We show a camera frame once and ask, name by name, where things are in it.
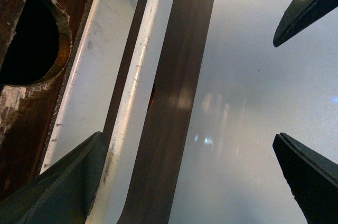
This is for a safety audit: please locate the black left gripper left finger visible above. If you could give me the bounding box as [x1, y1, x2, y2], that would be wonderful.
[1, 132, 106, 223]

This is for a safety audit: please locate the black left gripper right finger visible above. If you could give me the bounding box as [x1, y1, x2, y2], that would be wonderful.
[273, 133, 337, 223]

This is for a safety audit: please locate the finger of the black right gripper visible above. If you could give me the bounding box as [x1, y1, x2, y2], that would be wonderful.
[273, 0, 337, 47]

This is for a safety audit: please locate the white drawer handle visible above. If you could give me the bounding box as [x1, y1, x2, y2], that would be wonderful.
[42, 0, 173, 223]

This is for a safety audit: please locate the dark wooden drawer cabinet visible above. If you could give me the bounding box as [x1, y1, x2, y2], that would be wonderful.
[1, 0, 93, 199]

